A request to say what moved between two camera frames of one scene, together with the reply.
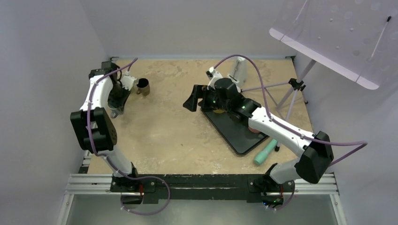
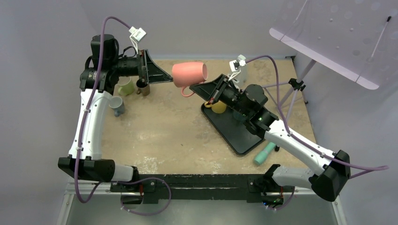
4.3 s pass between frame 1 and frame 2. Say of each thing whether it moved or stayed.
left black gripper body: moved
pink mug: moved
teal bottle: stayed
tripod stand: stayed
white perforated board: stayed
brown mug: stayed
